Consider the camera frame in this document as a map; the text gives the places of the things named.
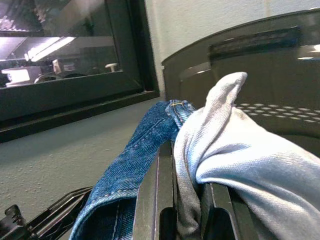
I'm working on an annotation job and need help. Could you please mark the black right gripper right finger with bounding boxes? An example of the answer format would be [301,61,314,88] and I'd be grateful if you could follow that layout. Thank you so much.
[199,182,254,240]

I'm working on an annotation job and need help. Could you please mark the white garment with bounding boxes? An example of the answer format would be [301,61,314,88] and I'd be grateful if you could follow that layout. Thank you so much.
[172,71,320,240]

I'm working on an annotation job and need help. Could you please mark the blue denim jeans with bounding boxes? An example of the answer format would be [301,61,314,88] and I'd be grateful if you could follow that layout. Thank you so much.
[68,99,197,240]

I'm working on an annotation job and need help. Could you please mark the dark translucent washer lid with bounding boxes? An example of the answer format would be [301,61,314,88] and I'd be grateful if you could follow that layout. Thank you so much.
[160,8,320,156]

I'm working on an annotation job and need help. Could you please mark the black window frame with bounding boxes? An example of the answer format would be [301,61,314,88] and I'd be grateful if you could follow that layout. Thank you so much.
[0,0,161,145]

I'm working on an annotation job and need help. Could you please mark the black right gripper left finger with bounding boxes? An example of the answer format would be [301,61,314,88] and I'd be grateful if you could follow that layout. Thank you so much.
[132,141,179,240]

